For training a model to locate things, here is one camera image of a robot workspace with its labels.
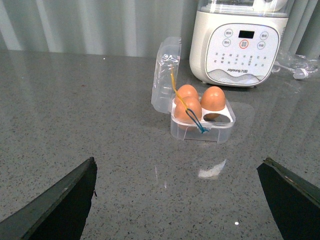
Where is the white Joyoung soymilk maker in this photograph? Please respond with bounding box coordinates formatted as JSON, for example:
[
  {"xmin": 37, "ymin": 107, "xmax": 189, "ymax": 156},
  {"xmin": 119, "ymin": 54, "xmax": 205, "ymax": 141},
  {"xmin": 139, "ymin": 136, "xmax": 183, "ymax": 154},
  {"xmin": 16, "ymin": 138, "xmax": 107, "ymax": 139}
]
[{"xmin": 189, "ymin": 0, "xmax": 294, "ymax": 87}]

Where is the brown egg back right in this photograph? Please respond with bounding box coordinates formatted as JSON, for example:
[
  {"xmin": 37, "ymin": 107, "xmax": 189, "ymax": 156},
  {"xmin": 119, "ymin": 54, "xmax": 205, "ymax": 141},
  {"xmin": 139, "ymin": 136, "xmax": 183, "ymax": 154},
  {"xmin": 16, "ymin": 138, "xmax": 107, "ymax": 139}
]
[{"xmin": 200, "ymin": 86, "xmax": 226, "ymax": 112}]

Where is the white power cable plug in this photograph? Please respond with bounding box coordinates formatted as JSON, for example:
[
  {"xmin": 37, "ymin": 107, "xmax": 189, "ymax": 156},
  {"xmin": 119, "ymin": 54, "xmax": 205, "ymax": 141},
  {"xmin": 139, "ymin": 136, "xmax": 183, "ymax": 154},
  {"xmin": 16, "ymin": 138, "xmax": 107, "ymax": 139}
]
[{"xmin": 273, "ymin": 61, "xmax": 309, "ymax": 80}]

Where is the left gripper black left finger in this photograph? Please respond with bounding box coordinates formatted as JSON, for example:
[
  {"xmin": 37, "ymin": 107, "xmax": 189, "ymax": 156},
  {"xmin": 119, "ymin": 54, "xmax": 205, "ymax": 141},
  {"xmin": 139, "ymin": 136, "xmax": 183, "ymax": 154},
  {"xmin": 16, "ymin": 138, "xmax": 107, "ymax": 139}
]
[{"xmin": 0, "ymin": 157, "xmax": 97, "ymax": 240}]

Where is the yellow blue rubber band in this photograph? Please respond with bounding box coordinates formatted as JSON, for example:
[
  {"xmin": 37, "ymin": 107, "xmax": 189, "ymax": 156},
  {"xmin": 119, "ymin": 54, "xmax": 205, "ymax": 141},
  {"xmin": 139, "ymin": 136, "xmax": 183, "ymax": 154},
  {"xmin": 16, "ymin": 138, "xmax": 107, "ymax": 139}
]
[{"xmin": 170, "ymin": 68, "xmax": 208, "ymax": 134}]

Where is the brown egg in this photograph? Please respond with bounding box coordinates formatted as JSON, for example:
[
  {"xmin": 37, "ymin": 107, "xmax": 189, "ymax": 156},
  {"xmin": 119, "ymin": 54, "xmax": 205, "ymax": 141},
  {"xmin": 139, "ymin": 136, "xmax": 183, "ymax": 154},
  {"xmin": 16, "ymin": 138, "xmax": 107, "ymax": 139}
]
[
  {"xmin": 172, "ymin": 96, "xmax": 202, "ymax": 132},
  {"xmin": 200, "ymin": 86, "xmax": 226, "ymax": 112},
  {"xmin": 174, "ymin": 84, "xmax": 199, "ymax": 104}
]

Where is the clear plastic egg box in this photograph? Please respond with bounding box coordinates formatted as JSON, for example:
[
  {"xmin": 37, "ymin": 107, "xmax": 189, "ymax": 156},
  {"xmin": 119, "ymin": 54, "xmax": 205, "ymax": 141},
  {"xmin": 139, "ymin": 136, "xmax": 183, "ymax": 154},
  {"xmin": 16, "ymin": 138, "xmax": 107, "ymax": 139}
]
[{"xmin": 151, "ymin": 37, "xmax": 236, "ymax": 143}]

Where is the clear plastic bag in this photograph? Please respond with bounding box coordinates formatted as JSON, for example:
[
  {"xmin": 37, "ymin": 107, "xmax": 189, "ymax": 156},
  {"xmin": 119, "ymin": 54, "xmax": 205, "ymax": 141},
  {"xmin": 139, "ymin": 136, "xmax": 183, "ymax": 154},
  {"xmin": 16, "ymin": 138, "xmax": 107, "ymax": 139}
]
[{"xmin": 275, "ymin": 48, "xmax": 320, "ymax": 78}]

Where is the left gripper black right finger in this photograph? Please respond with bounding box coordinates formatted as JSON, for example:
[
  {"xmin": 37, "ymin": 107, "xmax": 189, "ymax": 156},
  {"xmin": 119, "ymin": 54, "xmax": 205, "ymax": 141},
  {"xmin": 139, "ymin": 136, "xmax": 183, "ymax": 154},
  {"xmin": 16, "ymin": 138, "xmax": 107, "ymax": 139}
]
[{"xmin": 257, "ymin": 157, "xmax": 320, "ymax": 240}]

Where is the brown egg front left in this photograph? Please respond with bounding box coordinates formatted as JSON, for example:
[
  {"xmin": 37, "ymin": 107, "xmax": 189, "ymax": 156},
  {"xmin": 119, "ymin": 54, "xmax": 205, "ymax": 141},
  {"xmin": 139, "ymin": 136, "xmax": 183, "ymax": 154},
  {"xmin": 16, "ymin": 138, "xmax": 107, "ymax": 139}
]
[{"xmin": 172, "ymin": 96, "xmax": 202, "ymax": 132}]

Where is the brown egg back left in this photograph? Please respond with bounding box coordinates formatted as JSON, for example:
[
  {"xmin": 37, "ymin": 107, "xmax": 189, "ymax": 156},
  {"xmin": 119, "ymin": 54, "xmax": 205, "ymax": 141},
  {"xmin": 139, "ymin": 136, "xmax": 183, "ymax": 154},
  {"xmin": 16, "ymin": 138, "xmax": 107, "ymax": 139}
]
[{"xmin": 174, "ymin": 84, "xmax": 199, "ymax": 104}]

